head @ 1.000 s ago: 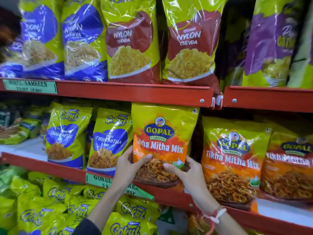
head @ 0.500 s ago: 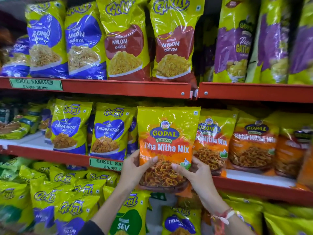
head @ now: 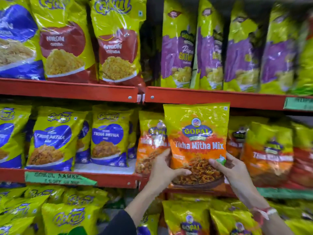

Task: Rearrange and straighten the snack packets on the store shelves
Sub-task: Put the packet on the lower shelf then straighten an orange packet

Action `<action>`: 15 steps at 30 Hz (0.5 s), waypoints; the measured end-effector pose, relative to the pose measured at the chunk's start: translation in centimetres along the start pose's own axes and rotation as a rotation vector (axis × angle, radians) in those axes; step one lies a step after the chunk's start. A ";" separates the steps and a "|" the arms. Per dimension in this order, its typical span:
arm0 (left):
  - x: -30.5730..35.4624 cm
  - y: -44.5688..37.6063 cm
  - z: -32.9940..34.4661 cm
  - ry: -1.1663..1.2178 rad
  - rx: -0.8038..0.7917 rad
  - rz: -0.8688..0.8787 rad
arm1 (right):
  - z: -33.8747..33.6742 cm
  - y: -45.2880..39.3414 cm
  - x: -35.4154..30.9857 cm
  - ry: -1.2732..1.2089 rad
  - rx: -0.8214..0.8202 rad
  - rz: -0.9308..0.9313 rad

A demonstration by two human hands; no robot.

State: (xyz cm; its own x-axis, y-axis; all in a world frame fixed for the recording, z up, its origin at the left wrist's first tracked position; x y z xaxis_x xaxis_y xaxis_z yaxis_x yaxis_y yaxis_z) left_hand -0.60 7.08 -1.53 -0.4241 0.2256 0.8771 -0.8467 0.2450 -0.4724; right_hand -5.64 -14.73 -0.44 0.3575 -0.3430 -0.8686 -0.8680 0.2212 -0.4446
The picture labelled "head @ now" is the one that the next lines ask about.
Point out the person's right hand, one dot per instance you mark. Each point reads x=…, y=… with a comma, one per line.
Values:
x=239, y=181

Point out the blue Gokul Tikha Mitha packet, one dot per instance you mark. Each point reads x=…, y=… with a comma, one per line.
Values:
x=53, y=141

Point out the blue Gokul Nylon packet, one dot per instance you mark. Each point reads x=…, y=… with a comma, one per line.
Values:
x=17, y=46

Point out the green handwritten shelf label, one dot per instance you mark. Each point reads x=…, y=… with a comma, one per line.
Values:
x=298, y=103
x=58, y=178
x=286, y=193

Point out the person's left forearm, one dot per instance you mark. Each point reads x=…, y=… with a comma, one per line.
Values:
x=139, y=205

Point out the person's right forearm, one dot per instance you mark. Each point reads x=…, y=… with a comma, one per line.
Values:
x=276, y=227

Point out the pile of bottom shelf packets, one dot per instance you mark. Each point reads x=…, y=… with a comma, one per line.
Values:
x=185, y=217

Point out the red Gokul Nylon packet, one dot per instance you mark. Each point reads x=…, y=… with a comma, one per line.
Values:
x=63, y=46
x=117, y=51

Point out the orange Gopal Tikha Mitha Mix packet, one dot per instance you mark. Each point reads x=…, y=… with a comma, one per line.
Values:
x=198, y=144

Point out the red white wrist thread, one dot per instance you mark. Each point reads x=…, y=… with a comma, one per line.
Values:
x=265, y=212

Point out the person's left hand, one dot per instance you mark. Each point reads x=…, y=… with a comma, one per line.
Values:
x=161, y=173

